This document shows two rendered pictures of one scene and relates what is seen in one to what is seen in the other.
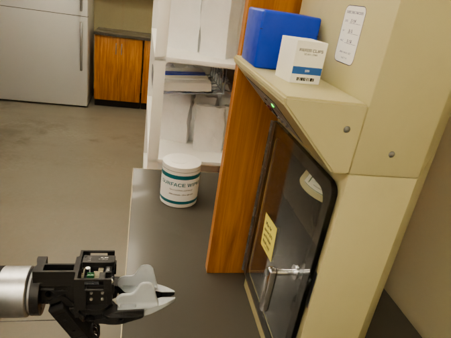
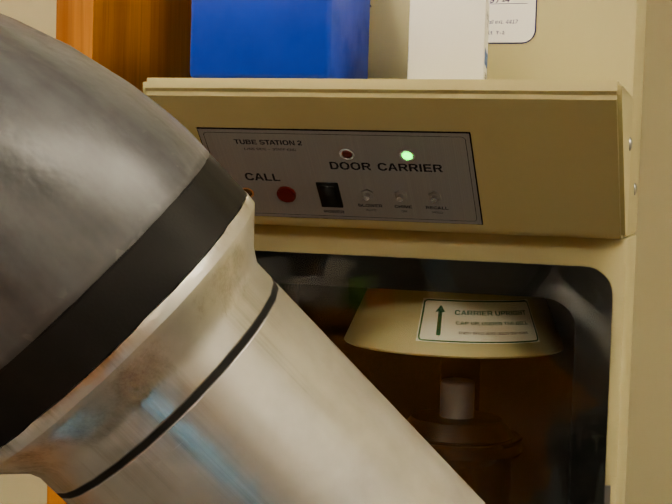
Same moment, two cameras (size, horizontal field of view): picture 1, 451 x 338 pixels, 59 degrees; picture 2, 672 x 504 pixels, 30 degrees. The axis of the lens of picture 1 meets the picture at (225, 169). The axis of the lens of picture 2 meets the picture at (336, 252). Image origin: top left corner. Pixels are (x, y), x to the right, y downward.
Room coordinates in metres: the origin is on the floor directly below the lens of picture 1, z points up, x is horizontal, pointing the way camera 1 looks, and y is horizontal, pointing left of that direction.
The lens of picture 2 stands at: (0.24, 0.69, 1.44)
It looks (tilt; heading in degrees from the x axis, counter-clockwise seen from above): 3 degrees down; 301
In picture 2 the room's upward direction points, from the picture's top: 2 degrees clockwise
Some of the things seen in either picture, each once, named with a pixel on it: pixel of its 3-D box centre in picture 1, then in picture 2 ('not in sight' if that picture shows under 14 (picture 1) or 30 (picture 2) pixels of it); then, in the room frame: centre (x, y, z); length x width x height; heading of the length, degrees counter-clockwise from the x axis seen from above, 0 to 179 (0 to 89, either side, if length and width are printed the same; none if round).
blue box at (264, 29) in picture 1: (278, 39); (283, 20); (0.73, -0.06, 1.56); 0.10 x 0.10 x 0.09; 14
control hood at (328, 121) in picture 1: (281, 104); (387, 158); (0.65, -0.08, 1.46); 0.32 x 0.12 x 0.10; 14
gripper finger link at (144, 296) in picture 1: (146, 296); not in sight; (0.48, 0.09, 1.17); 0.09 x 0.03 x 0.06; 102
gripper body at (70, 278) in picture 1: (76, 286); not in sight; (0.47, 0.20, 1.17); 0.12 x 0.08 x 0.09; 104
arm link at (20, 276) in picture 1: (20, 290); not in sight; (0.46, 0.28, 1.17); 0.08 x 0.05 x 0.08; 14
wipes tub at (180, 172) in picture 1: (180, 180); not in sight; (1.22, 0.15, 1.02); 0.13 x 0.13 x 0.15
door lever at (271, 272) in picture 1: (276, 288); not in sight; (0.55, -0.12, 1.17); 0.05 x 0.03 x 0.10; 104
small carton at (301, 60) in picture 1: (300, 60); (449, 41); (0.61, -0.09, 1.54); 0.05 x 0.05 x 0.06; 22
